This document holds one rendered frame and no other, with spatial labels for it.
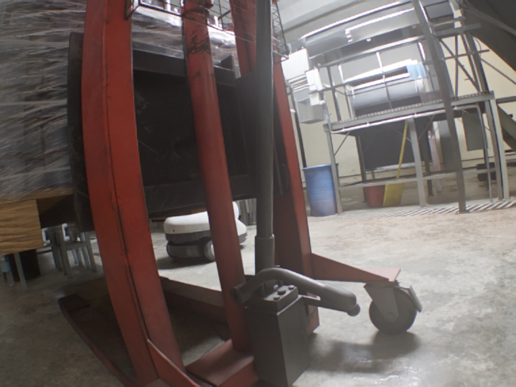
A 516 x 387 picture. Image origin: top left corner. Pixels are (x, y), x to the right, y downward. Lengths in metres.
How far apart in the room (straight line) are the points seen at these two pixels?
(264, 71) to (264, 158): 0.17
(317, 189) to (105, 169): 3.13
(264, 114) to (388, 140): 4.08
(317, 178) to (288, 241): 2.58
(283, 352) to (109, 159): 0.50
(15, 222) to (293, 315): 0.62
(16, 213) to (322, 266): 0.81
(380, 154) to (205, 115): 4.08
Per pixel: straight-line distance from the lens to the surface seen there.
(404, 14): 3.45
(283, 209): 0.90
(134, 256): 0.48
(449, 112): 2.70
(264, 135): 0.56
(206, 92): 0.68
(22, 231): 0.65
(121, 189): 0.47
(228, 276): 0.67
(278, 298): 0.59
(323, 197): 3.47
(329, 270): 0.87
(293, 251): 0.91
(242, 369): 0.71
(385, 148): 4.59
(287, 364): 0.66
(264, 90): 0.57
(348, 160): 8.85
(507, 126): 3.58
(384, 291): 0.86
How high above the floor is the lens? 0.51
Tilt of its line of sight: 2 degrees down
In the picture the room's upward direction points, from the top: 9 degrees counter-clockwise
